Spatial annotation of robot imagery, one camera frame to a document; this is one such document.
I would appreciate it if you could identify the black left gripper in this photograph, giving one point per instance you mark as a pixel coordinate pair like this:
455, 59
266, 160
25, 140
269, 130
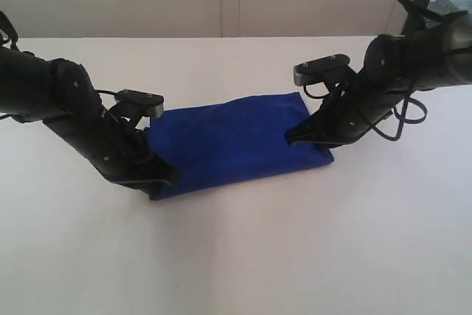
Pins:
123, 156

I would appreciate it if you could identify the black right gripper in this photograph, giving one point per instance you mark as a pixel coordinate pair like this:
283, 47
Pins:
345, 116

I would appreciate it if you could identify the blue towel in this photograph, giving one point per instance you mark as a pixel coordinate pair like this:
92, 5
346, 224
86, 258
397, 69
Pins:
227, 143

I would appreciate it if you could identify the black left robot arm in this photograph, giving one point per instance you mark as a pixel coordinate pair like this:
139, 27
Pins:
60, 94

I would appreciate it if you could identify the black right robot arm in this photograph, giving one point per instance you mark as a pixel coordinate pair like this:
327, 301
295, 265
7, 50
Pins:
394, 68

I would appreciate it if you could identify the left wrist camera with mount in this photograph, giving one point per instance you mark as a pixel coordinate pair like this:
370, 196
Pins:
132, 106

